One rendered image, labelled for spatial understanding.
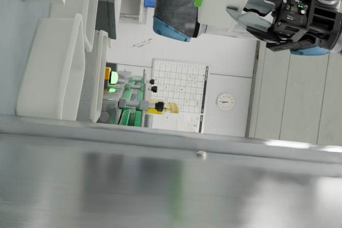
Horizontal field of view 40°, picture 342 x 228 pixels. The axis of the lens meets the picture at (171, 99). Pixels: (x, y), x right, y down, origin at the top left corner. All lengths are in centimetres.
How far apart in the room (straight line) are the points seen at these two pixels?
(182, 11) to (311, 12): 50
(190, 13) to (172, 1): 6
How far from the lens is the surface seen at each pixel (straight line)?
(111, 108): 130
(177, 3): 133
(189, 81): 732
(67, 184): 29
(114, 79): 172
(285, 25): 90
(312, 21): 95
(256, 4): 96
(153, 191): 29
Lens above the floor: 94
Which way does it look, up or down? 4 degrees up
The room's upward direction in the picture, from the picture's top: 96 degrees clockwise
